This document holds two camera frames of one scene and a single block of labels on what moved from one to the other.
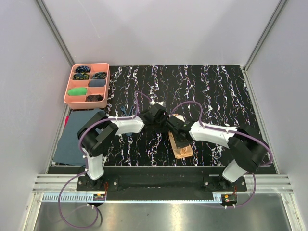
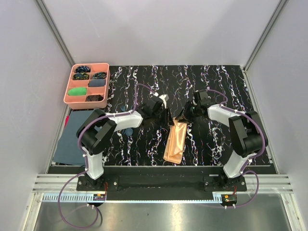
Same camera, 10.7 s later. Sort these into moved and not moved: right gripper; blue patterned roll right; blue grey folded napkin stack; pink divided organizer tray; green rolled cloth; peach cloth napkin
Moved: right gripper; peach cloth napkin
Not moved: pink divided organizer tray; green rolled cloth; blue grey folded napkin stack; blue patterned roll right
